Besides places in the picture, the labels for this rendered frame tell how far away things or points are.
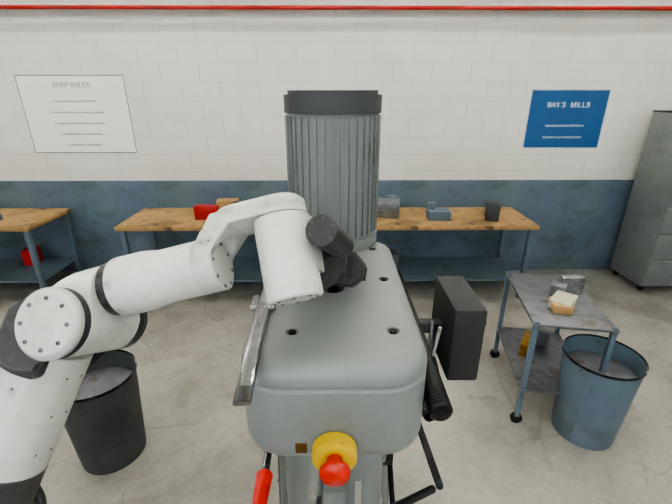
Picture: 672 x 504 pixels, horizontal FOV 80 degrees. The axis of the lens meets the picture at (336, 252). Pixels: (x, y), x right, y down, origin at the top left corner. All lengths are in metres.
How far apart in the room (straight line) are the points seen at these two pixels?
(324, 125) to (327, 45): 4.08
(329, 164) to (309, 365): 0.41
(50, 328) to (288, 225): 0.27
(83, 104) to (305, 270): 5.23
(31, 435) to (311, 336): 0.34
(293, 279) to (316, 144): 0.41
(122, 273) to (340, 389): 0.29
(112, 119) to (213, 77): 1.28
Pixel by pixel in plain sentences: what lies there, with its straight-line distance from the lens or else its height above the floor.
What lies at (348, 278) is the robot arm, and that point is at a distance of 0.60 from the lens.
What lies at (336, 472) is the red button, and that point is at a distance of 0.56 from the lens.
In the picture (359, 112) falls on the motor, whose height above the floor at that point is 2.17.
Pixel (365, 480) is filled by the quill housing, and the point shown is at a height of 1.53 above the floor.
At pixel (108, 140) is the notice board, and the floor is 1.67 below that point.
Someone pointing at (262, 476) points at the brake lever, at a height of 1.71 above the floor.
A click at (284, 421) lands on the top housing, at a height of 1.81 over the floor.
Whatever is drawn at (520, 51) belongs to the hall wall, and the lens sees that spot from 5.26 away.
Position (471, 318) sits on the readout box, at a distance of 1.02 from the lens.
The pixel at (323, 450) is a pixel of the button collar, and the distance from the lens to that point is 0.58.
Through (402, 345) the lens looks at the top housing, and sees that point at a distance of 0.56.
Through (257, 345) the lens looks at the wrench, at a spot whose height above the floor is 1.90.
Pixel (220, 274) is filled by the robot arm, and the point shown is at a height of 2.01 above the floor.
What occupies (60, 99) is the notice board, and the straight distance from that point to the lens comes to 5.71.
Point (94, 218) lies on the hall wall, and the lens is 5.85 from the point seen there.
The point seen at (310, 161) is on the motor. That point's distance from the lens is 0.80.
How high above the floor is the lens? 2.21
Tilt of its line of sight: 22 degrees down
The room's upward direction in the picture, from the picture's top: straight up
